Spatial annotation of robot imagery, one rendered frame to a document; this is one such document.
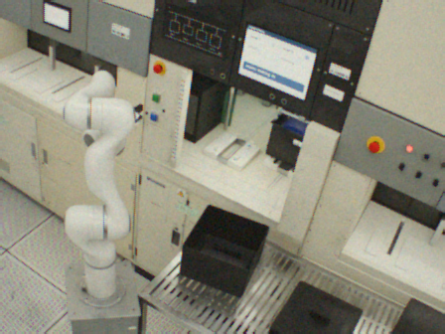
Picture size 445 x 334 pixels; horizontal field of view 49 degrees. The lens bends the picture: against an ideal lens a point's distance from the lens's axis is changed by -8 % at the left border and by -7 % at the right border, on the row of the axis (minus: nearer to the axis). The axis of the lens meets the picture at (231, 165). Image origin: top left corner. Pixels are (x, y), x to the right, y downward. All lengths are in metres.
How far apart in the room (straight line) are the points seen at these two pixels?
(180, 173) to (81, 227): 0.82
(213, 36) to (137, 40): 0.38
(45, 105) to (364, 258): 1.84
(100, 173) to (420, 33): 1.13
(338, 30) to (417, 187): 0.64
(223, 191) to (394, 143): 0.86
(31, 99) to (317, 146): 1.70
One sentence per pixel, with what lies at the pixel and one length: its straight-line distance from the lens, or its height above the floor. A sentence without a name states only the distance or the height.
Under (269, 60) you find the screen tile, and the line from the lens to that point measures 1.97.
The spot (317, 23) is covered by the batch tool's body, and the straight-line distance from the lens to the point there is 1.85.
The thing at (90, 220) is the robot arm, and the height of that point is 1.17.
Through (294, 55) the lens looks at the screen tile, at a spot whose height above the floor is 1.63.
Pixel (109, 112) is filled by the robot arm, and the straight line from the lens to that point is 1.60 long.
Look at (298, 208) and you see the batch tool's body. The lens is 2.15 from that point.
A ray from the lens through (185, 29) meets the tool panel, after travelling 2.12.
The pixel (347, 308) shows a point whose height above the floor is 0.86.
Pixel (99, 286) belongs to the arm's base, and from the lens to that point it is 1.98.
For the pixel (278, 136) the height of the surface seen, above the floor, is 1.06.
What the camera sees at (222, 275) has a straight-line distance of 2.06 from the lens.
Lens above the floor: 2.39
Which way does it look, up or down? 37 degrees down
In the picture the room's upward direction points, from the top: 12 degrees clockwise
